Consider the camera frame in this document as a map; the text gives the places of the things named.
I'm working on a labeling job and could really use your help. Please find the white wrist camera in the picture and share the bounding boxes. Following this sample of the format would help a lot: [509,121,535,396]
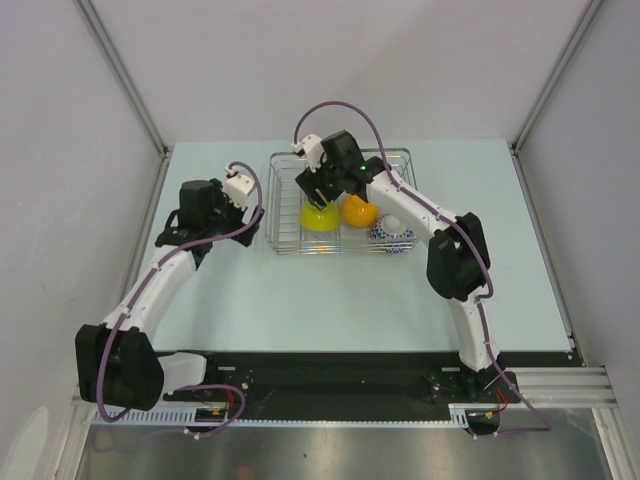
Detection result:
[222,166,255,210]
[291,134,325,173]

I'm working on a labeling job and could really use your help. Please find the aluminium frame rail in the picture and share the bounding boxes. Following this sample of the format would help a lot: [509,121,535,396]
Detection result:
[71,365,621,407]

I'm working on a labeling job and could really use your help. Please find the wire dish rack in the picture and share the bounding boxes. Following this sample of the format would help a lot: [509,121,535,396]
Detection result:
[267,147,420,256]

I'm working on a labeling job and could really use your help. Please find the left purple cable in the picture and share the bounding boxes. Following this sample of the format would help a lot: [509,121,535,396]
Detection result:
[94,160,266,451]

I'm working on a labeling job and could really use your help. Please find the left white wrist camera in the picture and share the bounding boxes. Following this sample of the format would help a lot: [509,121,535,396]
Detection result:
[222,166,255,210]

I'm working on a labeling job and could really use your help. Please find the white cable duct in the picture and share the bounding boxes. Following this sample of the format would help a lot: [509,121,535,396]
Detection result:
[116,406,468,429]

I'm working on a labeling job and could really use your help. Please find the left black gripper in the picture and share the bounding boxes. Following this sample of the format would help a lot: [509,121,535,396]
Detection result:
[203,179,263,246]

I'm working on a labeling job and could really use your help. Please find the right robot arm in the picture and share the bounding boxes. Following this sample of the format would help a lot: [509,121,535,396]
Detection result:
[292,131,504,401]

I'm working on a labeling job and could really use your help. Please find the yellow-green bowl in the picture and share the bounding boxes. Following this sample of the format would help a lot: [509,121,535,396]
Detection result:
[299,202,341,232]

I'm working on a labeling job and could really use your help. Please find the orange-yellow bowl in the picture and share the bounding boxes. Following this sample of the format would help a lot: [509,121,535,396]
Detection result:
[340,195,379,228]

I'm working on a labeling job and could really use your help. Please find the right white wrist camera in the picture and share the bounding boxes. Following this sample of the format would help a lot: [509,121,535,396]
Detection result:
[291,134,325,173]

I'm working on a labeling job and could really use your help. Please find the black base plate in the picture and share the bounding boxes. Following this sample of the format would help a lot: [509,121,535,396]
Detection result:
[101,349,586,444]

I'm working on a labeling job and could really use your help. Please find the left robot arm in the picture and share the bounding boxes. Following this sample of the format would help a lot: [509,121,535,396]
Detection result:
[74,170,264,422]

